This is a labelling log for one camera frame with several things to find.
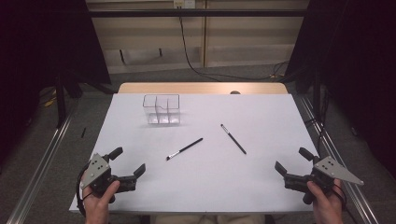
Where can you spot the white table cover sheet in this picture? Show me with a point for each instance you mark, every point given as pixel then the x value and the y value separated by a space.
pixel 202 180

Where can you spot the black metal stand post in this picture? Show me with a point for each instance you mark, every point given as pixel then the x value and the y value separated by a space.
pixel 316 93
pixel 60 99

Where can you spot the white wall socket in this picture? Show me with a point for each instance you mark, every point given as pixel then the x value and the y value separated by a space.
pixel 184 3

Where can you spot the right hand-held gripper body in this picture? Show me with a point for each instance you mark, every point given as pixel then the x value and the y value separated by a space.
pixel 336 170

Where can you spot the clear plastic organizer box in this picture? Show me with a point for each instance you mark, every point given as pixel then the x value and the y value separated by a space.
pixel 162 112

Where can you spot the person's left hand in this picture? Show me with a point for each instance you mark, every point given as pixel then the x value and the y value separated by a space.
pixel 98 207

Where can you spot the person's right hand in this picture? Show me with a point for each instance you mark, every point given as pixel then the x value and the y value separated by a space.
pixel 327 208

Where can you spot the black curtain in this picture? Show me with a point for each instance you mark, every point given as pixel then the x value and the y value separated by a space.
pixel 358 62
pixel 40 46

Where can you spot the light wooden table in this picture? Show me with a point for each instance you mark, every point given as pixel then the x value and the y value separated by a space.
pixel 186 88

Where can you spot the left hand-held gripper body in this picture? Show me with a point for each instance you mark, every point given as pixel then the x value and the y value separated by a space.
pixel 93 171

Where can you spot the small black floor object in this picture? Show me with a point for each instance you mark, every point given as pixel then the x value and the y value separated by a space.
pixel 83 132

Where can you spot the small-head black makeup brush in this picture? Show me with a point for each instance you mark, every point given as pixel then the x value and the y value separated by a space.
pixel 234 140

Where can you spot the large-head black makeup brush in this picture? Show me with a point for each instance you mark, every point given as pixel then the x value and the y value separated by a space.
pixel 186 147

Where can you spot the black horizontal bar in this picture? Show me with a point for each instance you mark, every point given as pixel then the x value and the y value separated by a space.
pixel 199 13

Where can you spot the aluminium floor rail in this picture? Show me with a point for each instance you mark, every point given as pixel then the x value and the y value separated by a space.
pixel 40 174
pixel 345 168

